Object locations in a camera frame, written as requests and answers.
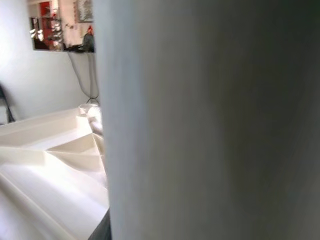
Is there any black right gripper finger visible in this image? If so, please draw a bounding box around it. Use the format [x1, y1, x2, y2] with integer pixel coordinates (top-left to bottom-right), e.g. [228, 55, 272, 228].
[87, 210, 113, 240]

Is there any white plastic table top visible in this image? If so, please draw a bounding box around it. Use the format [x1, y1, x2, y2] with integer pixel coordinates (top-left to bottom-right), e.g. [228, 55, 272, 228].
[0, 103, 111, 240]

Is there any black wall power cable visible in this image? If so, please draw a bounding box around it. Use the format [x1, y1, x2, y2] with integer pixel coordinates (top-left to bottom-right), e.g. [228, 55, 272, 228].
[68, 51, 100, 104]

